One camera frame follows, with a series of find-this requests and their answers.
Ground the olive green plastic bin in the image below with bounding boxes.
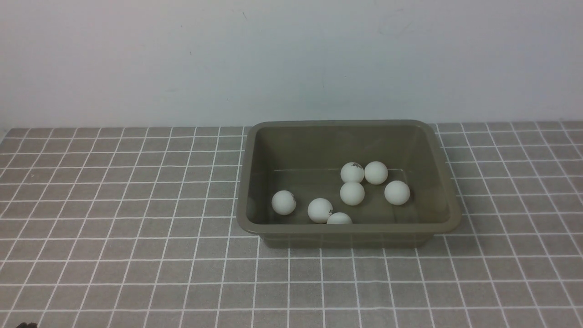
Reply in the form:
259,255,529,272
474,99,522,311
236,120,462,248

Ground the white ball with logo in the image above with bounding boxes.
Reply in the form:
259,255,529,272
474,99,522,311
271,190,297,215

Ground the white table-tennis ball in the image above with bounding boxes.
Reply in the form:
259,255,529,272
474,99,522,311
307,198,333,224
326,212,353,225
384,180,411,206
340,181,366,206
364,161,388,185
341,162,365,184

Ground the grey checked tablecloth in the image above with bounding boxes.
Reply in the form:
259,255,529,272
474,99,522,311
0,121,583,328

